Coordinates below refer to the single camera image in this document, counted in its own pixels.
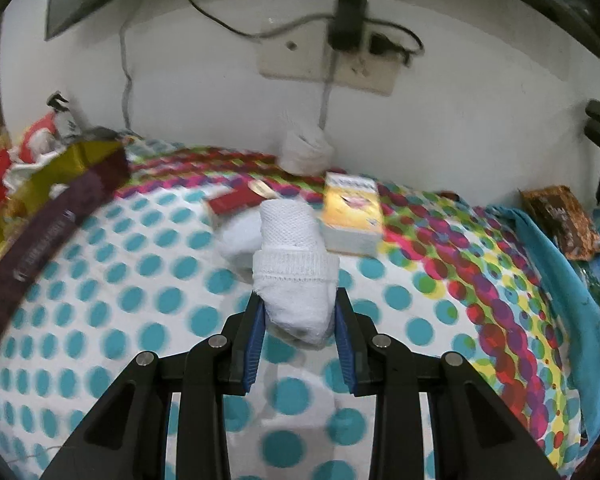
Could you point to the gold tin tray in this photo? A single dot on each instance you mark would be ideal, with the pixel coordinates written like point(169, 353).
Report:
point(40, 240)

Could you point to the yellow medicine box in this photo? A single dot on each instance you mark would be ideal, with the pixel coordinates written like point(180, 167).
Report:
point(350, 210)

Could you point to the black power adapter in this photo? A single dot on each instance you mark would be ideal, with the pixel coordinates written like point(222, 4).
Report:
point(347, 20)

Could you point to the white mesh sock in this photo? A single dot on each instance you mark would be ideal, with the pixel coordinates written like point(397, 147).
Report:
point(292, 280)

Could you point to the polka dot tablecloth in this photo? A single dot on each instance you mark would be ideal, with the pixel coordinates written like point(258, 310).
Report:
point(155, 310)

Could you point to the red plastic bag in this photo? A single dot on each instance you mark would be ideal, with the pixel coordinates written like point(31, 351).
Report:
point(37, 135)

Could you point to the brown snack packet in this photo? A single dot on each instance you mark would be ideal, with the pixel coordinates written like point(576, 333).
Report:
point(560, 220)

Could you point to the blue cloth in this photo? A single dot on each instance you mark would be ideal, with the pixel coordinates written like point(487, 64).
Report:
point(570, 310)

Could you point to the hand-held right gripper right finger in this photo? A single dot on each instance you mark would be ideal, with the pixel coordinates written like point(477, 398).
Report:
point(346, 350)

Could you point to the crumpled white plastic bag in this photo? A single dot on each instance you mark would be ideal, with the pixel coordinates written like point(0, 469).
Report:
point(25, 170)

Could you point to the white wall socket plate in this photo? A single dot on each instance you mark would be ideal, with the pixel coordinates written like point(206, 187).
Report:
point(290, 60)

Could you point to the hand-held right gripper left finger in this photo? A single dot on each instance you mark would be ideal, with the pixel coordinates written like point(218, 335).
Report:
point(254, 345)

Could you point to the small red box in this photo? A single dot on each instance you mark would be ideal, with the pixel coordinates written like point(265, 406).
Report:
point(230, 202)

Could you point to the black spray bottle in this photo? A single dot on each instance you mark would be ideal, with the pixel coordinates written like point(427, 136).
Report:
point(65, 120)

